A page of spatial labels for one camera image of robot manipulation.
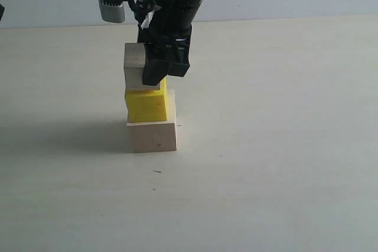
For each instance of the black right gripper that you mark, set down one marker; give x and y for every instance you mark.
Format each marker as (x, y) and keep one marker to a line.
(166, 26)

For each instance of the medium plywood cube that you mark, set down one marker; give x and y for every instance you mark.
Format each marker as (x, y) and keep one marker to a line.
(133, 66)

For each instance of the yellow cube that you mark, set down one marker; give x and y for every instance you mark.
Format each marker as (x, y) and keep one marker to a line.
(147, 105)

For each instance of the large light wooden cube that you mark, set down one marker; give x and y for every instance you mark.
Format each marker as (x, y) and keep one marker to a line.
(148, 137)

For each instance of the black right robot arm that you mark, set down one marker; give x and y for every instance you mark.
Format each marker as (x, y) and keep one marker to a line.
(166, 36)

